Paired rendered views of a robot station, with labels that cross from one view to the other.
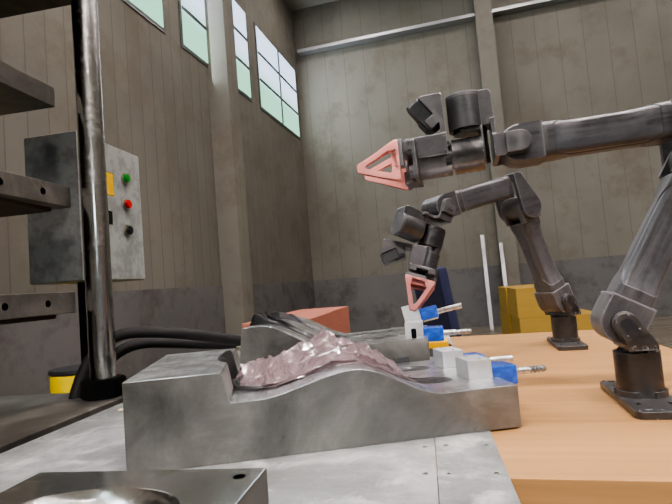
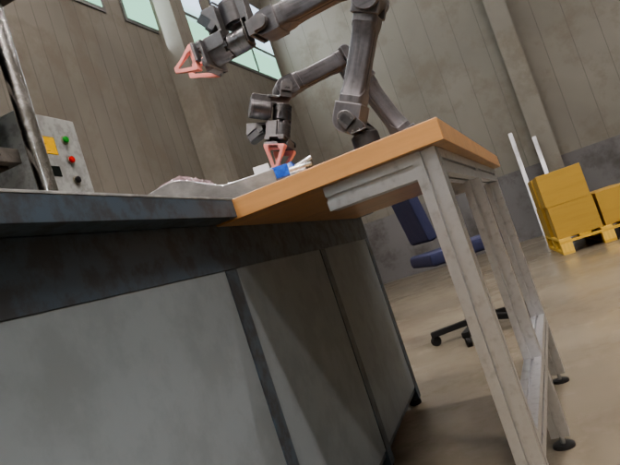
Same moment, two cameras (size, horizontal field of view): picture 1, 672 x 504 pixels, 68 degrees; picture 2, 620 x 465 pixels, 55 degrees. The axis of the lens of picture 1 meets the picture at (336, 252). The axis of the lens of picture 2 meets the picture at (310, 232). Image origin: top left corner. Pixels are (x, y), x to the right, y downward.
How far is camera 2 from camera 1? 82 cm
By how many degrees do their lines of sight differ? 7
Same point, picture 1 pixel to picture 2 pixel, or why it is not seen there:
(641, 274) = (350, 84)
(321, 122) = (302, 58)
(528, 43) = not seen: outside the picture
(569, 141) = (291, 12)
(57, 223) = (19, 182)
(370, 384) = (183, 188)
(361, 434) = not seen: hidden behind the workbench
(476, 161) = (242, 42)
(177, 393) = not seen: hidden behind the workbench
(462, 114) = (226, 15)
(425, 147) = (209, 43)
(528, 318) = (556, 206)
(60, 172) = (12, 144)
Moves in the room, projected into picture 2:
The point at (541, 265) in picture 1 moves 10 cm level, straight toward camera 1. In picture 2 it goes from (385, 113) to (373, 112)
